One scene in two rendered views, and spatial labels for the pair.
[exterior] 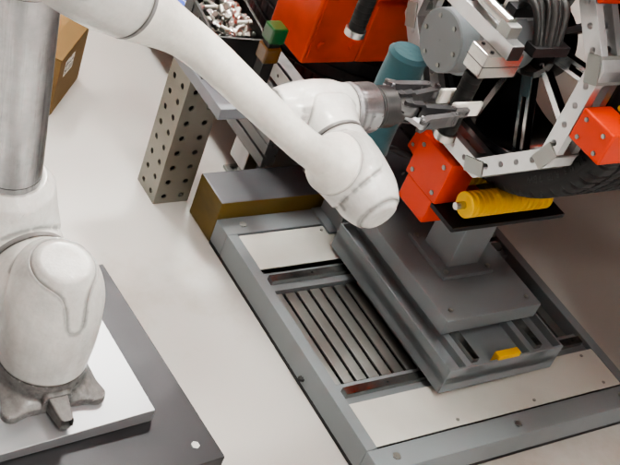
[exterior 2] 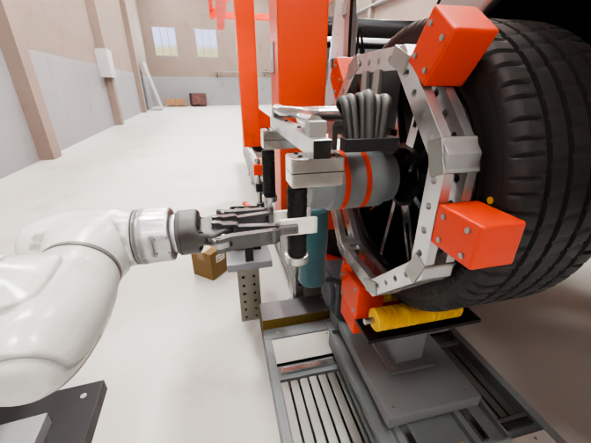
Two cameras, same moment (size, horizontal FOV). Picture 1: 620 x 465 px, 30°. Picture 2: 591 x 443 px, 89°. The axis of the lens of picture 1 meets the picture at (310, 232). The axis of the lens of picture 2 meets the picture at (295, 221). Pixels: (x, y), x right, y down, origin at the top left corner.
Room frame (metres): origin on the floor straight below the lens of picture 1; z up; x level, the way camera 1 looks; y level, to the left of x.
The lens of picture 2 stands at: (1.48, -0.41, 1.05)
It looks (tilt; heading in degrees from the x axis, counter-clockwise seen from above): 24 degrees down; 31
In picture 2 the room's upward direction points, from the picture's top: straight up
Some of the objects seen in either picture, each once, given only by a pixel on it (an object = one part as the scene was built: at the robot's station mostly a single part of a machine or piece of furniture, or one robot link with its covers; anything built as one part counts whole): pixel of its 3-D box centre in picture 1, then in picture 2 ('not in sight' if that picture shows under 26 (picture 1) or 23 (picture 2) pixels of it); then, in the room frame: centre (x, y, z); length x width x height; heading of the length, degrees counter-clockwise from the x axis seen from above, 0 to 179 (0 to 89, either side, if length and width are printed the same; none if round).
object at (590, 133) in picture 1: (603, 135); (473, 233); (1.96, -0.43, 0.85); 0.09 x 0.08 x 0.07; 44
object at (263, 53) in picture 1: (268, 52); not in sight; (2.22, 0.24, 0.59); 0.04 x 0.04 x 0.04; 44
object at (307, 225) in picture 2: (465, 109); (297, 226); (1.88, -0.17, 0.83); 0.07 x 0.01 x 0.03; 134
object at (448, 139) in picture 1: (459, 103); (296, 223); (1.90, -0.16, 0.83); 0.04 x 0.04 x 0.16
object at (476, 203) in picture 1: (506, 199); (416, 312); (2.17, -0.37, 0.51); 0.29 x 0.06 x 0.06; 134
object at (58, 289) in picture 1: (51, 302); not in sight; (1.35, 0.34, 0.49); 0.18 x 0.16 x 0.22; 48
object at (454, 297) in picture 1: (465, 224); (404, 330); (2.31, -0.33, 0.32); 0.40 x 0.30 x 0.28; 44
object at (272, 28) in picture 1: (275, 32); not in sight; (2.22, 0.24, 0.64); 0.04 x 0.04 x 0.04; 44
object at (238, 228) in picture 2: (428, 111); (246, 231); (1.82, -0.11, 0.83); 0.11 x 0.01 x 0.04; 123
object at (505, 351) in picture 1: (444, 293); (403, 381); (2.27, -0.36, 0.13); 0.50 x 0.36 x 0.10; 44
